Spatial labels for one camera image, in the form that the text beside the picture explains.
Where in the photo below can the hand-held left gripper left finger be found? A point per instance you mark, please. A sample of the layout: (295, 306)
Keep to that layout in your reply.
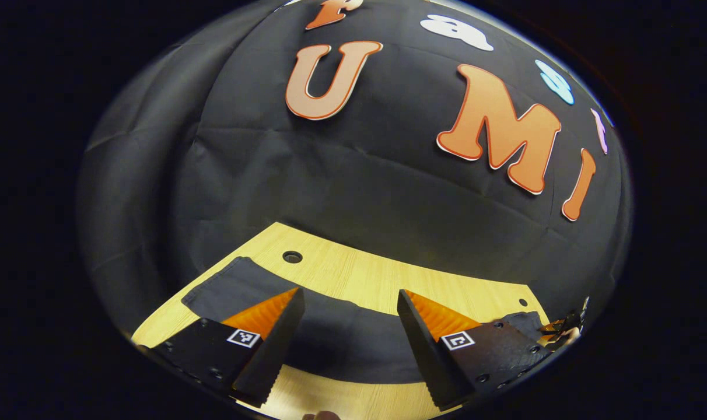
(275, 356)

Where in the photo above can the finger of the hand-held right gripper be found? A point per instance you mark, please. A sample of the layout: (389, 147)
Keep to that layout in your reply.
(555, 328)

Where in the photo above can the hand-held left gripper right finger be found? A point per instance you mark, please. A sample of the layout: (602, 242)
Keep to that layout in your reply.
(423, 356)

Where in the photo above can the dark grey jeans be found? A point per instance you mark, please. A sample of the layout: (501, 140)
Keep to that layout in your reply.
(342, 338)

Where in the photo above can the black backdrop cloth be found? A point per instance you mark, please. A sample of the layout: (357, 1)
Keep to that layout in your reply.
(359, 186)

